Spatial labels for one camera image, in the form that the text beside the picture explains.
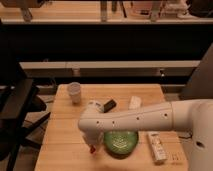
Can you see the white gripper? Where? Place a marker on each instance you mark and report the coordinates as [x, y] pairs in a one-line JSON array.
[[93, 138]]

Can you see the red pepper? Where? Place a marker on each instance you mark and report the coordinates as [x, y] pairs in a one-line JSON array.
[[93, 149]]

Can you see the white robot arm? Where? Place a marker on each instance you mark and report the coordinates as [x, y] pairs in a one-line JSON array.
[[194, 116]]

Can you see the green ceramic bowl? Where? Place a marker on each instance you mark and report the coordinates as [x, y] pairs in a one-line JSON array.
[[121, 142]]

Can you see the black rectangular block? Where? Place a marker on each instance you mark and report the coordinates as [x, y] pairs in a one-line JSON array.
[[109, 105]]

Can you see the white paper cup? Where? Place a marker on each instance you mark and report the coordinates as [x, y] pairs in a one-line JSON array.
[[74, 91]]

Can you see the white rectangular block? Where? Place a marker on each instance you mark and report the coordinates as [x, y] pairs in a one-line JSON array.
[[135, 102]]

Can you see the white remote control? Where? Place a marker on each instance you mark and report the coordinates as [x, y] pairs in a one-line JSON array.
[[158, 151]]

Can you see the black office chair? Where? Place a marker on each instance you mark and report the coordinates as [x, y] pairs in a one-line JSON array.
[[17, 99]]

